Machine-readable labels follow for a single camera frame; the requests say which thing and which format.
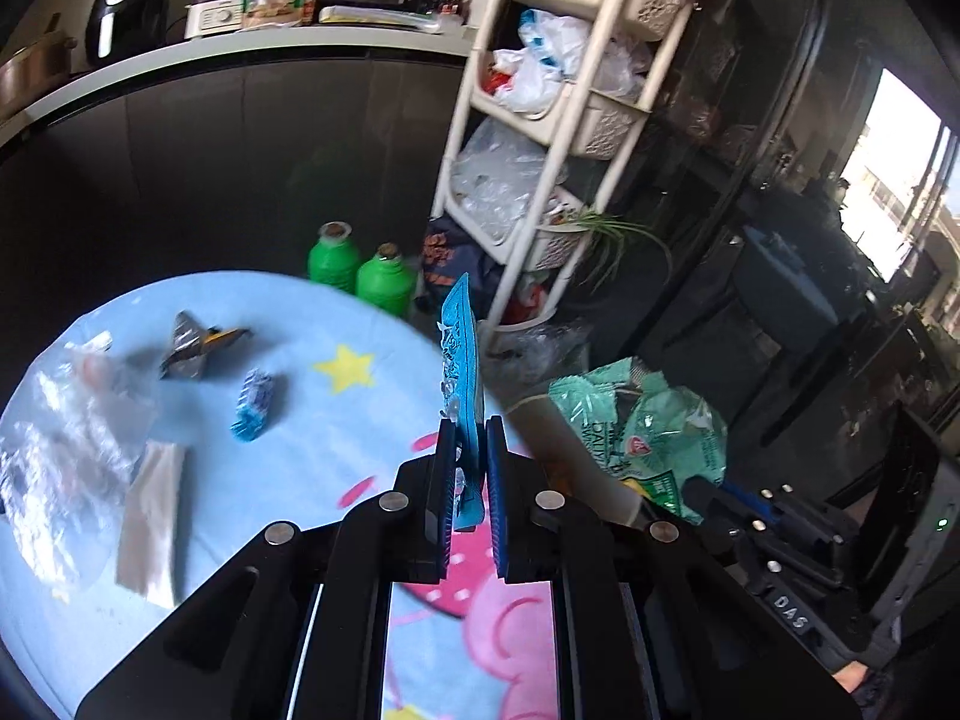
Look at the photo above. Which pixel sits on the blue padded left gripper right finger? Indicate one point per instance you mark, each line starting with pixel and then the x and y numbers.
pixel 522 532

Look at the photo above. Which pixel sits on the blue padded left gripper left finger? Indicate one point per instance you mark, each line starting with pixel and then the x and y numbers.
pixel 429 481

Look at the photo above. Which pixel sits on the copper cooking pot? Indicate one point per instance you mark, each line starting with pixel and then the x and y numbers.
pixel 35 71

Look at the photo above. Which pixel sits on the clear plastic bag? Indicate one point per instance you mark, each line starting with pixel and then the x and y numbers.
pixel 72 437

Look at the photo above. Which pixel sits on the navy shopping bag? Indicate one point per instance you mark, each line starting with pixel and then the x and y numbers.
pixel 447 253

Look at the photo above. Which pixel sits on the black air fryer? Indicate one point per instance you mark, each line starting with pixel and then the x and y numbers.
pixel 118 29

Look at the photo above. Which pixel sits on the blue cartoon pig tablecloth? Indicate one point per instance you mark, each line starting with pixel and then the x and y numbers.
pixel 356 393

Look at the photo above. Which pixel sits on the black yellow snack wrapper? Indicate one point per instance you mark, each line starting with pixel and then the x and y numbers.
pixel 192 344

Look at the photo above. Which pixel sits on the green plastic bottle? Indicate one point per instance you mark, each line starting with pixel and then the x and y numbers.
pixel 386 281
pixel 334 260

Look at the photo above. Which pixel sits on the green plastic bottle rear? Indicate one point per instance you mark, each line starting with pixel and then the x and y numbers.
pixel 334 260

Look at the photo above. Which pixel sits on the green snack wrapper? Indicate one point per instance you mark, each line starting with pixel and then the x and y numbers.
pixel 644 432

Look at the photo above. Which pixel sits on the clear plastic bags on rack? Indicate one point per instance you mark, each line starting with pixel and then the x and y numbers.
pixel 495 176

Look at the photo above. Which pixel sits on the blue small wrapper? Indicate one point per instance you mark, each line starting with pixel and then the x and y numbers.
pixel 463 401

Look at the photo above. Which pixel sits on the green plastic bottle front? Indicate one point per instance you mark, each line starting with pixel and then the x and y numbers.
pixel 386 281

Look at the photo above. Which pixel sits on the white trash bin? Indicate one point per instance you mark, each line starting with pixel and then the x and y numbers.
pixel 567 463

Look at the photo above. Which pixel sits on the white plastic bags on rack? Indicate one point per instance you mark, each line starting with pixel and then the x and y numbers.
pixel 529 80

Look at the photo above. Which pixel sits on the green spider plant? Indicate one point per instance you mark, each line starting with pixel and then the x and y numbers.
pixel 608 239

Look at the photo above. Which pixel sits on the white tiered storage rack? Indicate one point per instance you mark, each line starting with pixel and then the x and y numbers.
pixel 588 136

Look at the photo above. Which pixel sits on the blue white candy wrapper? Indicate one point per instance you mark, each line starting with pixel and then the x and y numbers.
pixel 253 407

